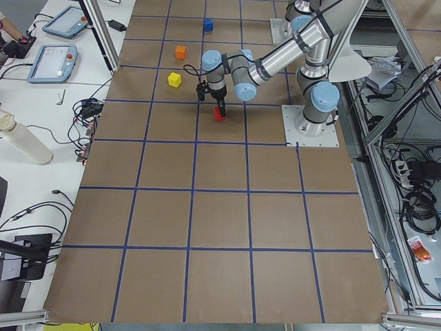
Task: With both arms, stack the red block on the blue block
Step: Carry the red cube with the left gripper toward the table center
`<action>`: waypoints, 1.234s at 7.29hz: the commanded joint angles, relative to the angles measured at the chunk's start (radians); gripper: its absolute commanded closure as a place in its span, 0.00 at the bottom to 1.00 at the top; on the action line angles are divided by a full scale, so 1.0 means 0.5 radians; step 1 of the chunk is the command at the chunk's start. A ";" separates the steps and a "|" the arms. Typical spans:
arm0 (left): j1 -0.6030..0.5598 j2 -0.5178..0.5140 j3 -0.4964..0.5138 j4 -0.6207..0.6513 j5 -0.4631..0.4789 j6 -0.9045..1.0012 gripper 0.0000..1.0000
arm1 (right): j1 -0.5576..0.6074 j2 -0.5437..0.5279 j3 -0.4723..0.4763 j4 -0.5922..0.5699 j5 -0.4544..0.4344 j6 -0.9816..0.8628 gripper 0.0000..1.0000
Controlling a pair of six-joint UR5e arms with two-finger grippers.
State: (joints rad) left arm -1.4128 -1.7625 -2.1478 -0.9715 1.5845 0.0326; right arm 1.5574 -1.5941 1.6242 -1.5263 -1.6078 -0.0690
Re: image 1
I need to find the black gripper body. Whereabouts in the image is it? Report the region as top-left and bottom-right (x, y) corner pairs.
(209, 86), (226, 101)

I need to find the red wooden block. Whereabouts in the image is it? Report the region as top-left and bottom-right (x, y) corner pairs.
(213, 107), (227, 121)

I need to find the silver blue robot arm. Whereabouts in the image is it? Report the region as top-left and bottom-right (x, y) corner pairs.
(280, 0), (341, 37)
(196, 1), (343, 119)

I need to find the yellow wooden block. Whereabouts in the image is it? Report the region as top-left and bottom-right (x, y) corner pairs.
(167, 72), (182, 88)

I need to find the orange wooden block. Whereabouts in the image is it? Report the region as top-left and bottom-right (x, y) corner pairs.
(175, 45), (187, 60)

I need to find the blue wooden block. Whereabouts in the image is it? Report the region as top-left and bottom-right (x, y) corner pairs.
(203, 18), (214, 32)

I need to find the black power adapter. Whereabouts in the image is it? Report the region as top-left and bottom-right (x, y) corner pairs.
(108, 20), (127, 32)

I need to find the metal hex key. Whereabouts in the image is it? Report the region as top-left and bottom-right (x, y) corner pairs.
(57, 89), (66, 106)

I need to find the far blue teach pendant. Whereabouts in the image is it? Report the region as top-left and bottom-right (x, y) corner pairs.
(42, 6), (88, 39)

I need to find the blue teach pendant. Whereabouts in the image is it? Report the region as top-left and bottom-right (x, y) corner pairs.
(42, 6), (88, 39)
(27, 44), (78, 83)

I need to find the crumpled white paper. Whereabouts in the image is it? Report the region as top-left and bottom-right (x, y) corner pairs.
(367, 56), (401, 91)

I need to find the near blue teach pendant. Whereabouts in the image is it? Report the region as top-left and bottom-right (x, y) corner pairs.
(27, 44), (78, 83)

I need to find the white power strip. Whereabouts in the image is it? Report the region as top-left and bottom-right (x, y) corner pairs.
(392, 159), (413, 190)

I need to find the black joystick controller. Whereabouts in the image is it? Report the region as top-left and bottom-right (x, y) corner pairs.
(1, 34), (37, 59)

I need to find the black monitor stand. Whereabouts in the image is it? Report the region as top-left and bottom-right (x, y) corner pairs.
(1, 234), (52, 281)

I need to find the red snack packet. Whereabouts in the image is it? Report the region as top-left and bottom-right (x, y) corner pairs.
(407, 236), (433, 263)

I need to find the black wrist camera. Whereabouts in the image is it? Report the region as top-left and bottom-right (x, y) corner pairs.
(196, 81), (209, 102)

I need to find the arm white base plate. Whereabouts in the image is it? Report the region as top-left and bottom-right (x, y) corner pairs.
(281, 105), (340, 148)
(269, 17), (298, 45)

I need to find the aluminium frame post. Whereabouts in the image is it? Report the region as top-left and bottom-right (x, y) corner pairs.
(79, 0), (121, 72)

